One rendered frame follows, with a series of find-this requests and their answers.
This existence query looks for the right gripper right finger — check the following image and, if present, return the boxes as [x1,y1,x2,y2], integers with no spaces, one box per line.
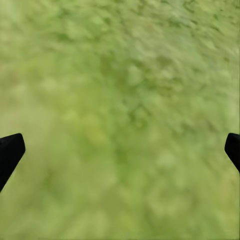
[224,133,240,172]

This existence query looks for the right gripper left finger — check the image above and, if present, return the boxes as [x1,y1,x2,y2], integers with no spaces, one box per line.
[0,133,26,192]

